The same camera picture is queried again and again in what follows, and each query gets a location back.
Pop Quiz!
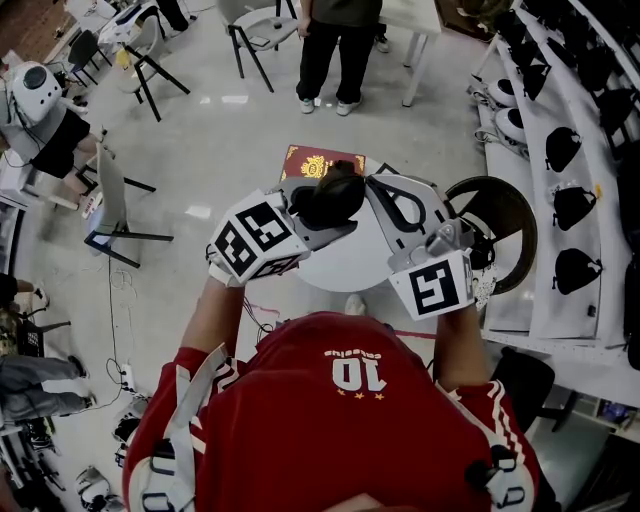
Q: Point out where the person's left forearm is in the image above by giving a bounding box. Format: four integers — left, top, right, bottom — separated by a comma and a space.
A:
179, 277, 251, 362

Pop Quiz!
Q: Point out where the white shelf rack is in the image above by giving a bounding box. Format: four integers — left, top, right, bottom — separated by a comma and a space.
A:
469, 0, 640, 401

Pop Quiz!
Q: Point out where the white rectangular table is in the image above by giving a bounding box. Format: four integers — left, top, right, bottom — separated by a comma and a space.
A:
377, 0, 444, 108

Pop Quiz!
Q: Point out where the red ornate gold-print box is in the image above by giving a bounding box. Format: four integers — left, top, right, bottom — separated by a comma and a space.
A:
279, 144, 367, 184

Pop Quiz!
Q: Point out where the round white side table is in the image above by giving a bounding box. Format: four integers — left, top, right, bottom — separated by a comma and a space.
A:
292, 158, 401, 294

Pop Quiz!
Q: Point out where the white pod-shaped backpack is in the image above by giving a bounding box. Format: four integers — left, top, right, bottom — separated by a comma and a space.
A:
9, 60, 65, 127

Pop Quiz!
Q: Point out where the black glasses case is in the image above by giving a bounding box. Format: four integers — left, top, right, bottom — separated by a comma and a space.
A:
288, 159, 367, 232

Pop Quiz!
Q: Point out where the person's red shirt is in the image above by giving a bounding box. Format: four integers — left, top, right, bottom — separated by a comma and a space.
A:
122, 309, 544, 512

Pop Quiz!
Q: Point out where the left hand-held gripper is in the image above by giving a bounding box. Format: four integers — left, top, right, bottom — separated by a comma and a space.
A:
205, 177, 361, 289

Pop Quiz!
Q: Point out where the round dark brown stool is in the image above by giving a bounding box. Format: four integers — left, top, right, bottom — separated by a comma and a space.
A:
443, 175, 539, 297

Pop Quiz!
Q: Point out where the grey harness strap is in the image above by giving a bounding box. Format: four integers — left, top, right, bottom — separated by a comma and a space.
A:
464, 444, 539, 512
142, 343, 231, 512

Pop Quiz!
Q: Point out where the grey chair with black legs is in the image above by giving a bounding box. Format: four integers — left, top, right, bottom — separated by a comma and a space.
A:
83, 142, 175, 270
217, 0, 301, 94
118, 14, 192, 123

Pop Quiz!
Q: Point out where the white patterned cloth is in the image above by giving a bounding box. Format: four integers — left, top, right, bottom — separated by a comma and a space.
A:
471, 263, 500, 312

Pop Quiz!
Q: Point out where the black office chair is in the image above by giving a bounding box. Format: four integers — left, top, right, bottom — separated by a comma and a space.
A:
491, 346, 582, 435

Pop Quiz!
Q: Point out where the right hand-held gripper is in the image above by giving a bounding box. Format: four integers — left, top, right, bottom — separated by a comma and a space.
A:
364, 169, 479, 321

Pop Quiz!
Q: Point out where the person's right forearm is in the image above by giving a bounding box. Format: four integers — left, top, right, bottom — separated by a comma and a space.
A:
432, 299, 494, 394

